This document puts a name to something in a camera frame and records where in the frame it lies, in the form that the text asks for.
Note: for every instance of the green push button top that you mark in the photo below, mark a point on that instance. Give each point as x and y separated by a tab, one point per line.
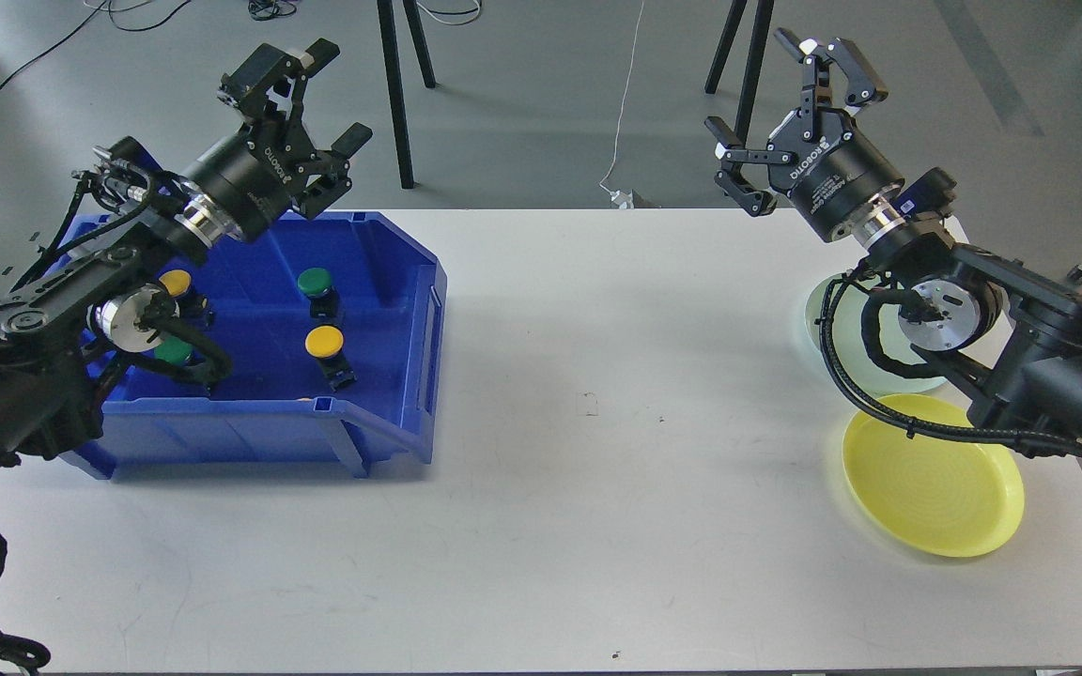
316	284

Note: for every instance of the yellow plate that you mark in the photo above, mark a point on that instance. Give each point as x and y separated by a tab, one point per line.
946	498

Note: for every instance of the green push button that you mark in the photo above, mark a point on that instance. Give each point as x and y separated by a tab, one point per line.
174	351
316	284

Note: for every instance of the green push button lower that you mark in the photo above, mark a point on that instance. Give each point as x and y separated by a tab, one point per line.
174	351

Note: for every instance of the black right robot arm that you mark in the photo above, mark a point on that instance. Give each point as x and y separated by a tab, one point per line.
1008	338

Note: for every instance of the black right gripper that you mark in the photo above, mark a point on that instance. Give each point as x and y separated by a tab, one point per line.
826	178

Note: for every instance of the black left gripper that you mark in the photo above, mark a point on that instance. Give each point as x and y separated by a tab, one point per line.
256	175

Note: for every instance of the yellow push button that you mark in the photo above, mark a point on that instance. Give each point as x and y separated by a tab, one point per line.
325	343
193	306

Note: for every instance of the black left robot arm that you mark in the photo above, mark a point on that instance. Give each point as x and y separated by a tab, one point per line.
92	308

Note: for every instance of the pale green plate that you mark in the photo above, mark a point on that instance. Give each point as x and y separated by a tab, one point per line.
849	345

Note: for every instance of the black stand legs left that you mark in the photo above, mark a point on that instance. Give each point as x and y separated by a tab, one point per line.
394	78

